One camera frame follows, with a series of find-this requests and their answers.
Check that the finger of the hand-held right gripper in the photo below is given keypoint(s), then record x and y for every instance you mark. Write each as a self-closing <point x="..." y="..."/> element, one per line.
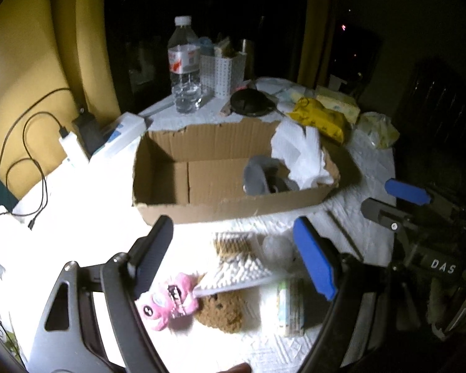
<point x="407" y="190"/>
<point x="380" y="213"/>

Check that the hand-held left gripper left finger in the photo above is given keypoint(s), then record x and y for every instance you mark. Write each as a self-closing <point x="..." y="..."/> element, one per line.
<point x="152" y="254"/>

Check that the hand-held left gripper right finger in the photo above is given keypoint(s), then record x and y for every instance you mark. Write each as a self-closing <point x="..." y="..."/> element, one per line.
<point x="314" y="260"/>

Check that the clear plastic bag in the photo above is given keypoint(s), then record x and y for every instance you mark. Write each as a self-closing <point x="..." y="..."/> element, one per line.
<point x="277" y="250"/>

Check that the pink plush toy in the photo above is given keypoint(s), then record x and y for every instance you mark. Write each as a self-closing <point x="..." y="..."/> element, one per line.
<point x="167" y="299"/>

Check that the small tissue packet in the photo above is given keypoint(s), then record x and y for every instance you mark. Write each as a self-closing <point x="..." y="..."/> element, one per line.
<point x="290" y="307"/>

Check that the box of cotton swabs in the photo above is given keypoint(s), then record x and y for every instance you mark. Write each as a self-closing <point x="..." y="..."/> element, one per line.
<point x="237" y="268"/>

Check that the brown plush toy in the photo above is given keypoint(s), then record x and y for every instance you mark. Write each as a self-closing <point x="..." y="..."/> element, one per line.
<point x="221" y="311"/>

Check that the brown cardboard box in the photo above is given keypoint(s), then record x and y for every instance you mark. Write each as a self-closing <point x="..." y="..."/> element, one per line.
<point x="217" y="180"/>

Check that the grey soft item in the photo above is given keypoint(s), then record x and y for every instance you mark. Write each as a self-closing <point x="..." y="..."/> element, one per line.
<point x="258" y="175"/>

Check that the person's left hand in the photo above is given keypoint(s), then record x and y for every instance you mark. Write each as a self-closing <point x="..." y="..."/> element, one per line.
<point x="237" y="368"/>

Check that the white embossed tablecloth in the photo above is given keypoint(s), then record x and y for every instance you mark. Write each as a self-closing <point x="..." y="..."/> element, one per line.
<point x="101" y="217"/>

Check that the pale yellow crumpled bag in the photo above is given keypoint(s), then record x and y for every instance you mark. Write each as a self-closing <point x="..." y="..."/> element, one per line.
<point x="378" y="129"/>

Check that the dark slatted chair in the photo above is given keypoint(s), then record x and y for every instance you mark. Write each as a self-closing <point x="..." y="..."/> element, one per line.
<point x="446" y="124"/>

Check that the white crumpled paper towel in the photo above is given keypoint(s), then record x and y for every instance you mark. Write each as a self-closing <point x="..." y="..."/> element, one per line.
<point x="301" y="151"/>

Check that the pale yellow tissue pack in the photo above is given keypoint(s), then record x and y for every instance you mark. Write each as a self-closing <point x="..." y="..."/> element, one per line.
<point x="339" y="103"/>

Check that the yellow wet wipes packet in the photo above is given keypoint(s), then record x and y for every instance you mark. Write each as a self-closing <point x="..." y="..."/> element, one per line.
<point x="318" y="118"/>

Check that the white flat box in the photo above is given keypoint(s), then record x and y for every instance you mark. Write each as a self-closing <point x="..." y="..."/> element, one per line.
<point x="120" y="130"/>

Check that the white power adapter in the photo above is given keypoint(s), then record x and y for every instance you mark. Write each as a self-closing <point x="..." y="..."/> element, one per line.
<point x="74" y="147"/>

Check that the black charger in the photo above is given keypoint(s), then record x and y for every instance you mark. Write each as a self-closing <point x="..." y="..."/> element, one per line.
<point x="86" y="132"/>

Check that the dark monitor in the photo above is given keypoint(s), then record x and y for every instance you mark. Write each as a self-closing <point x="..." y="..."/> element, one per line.
<point x="357" y="54"/>

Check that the pile of white pads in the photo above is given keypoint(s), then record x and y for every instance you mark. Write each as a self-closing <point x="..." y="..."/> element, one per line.
<point x="279" y="89"/>

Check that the small brown packet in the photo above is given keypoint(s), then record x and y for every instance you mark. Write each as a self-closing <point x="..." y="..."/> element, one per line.
<point x="225" y="111"/>

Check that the black round lid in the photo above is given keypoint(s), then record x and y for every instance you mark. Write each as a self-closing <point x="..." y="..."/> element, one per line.
<point x="250" y="103"/>

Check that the clear plastic water bottle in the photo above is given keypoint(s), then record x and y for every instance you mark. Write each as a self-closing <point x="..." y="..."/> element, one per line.
<point x="184" y="85"/>

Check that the narrow yellow curtain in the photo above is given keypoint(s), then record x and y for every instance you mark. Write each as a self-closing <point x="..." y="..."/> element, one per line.
<point x="314" y="27"/>

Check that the white perforated basket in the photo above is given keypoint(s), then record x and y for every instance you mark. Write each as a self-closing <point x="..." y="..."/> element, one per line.
<point x="222" y="74"/>

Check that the dark metal flask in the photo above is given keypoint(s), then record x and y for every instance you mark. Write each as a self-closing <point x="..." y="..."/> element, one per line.
<point x="247" y="56"/>

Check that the wide yellow curtain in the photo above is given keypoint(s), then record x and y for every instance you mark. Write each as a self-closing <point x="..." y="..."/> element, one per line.
<point x="31" y="46"/>

